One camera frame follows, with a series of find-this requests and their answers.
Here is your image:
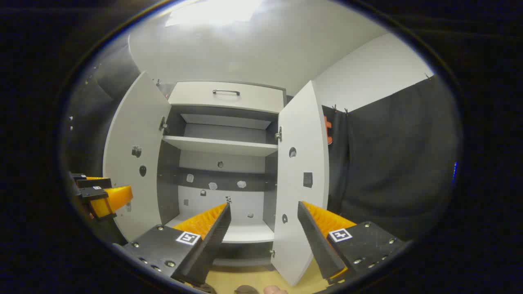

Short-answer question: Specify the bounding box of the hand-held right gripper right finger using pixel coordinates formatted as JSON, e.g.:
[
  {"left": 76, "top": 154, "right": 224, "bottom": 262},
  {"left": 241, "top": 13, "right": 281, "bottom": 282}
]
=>
[{"left": 297, "top": 201, "right": 405, "bottom": 285}]

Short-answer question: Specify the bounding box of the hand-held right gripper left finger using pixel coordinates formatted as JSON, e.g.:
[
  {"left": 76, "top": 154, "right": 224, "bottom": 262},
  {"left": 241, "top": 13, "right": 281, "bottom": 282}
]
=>
[{"left": 118, "top": 203, "right": 232, "bottom": 286}]

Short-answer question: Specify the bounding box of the white shoe cabinet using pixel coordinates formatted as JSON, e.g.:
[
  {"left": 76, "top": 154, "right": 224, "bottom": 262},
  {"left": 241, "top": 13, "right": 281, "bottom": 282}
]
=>
[{"left": 157, "top": 80, "right": 286, "bottom": 272}]

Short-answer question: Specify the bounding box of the white shoe cabinet door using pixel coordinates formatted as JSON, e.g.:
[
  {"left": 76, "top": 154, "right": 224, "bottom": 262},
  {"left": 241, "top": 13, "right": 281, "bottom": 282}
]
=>
[
  {"left": 102, "top": 71, "right": 172, "bottom": 242},
  {"left": 270, "top": 80, "right": 330, "bottom": 286}
]

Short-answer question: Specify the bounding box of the white cabinet shelf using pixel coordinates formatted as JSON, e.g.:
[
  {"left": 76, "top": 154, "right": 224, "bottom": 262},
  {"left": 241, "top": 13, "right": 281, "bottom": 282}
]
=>
[{"left": 162, "top": 135, "right": 279, "bottom": 157}]

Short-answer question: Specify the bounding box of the white cabinet drawer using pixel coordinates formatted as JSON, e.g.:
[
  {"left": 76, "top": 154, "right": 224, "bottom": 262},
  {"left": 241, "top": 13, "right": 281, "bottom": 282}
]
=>
[{"left": 168, "top": 81, "right": 285, "bottom": 114}]

